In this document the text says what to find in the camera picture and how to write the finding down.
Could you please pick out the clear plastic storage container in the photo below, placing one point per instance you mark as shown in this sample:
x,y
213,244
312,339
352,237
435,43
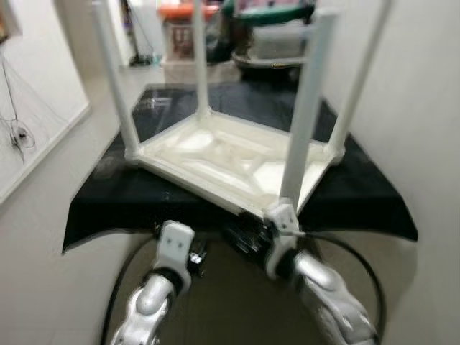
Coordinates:
x,y
284,39

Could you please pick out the black round basin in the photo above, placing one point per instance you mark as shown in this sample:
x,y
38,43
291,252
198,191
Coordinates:
x,y
269,63

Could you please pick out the black plastic table cover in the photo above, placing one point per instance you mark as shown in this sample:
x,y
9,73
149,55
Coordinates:
x,y
115,194

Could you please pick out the white plastic table top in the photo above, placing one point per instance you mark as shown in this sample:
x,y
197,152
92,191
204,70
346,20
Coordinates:
x,y
215,154

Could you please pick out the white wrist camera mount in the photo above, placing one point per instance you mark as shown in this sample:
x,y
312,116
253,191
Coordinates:
x,y
176,244
282,230

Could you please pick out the storage box with orange lid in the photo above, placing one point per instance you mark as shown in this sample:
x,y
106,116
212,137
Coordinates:
x,y
180,32

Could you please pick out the black bag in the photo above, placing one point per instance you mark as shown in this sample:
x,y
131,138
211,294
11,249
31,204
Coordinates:
x,y
224,36

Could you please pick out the green round lid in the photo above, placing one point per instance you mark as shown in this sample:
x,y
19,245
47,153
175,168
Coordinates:
x,y
277,13

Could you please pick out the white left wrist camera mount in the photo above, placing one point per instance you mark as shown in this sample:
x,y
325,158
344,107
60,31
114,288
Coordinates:
x,y
176,244

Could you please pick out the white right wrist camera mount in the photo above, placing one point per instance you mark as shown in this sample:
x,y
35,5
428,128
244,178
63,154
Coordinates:
x,y
282,230

